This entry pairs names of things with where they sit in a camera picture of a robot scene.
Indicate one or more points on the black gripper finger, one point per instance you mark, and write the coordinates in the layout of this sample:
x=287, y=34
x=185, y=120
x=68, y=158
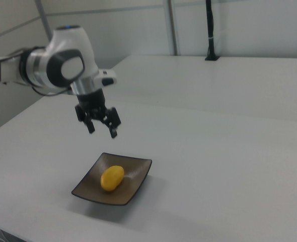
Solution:
x=113, y=122
x=85, y=121

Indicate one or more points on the yellow potato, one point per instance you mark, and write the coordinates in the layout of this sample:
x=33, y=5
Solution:
x=112, y=178

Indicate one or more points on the black camera pole with base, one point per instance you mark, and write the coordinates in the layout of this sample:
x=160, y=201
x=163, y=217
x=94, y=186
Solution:
x=210, y=32

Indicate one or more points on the square brown ceramic plate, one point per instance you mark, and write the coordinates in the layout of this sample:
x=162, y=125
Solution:
x=136, y=181

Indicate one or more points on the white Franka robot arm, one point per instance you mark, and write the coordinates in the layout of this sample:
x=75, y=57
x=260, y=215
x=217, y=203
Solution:
x=63, y=65

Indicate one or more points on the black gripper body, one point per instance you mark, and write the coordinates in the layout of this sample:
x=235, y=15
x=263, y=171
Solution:
x=91, y=102

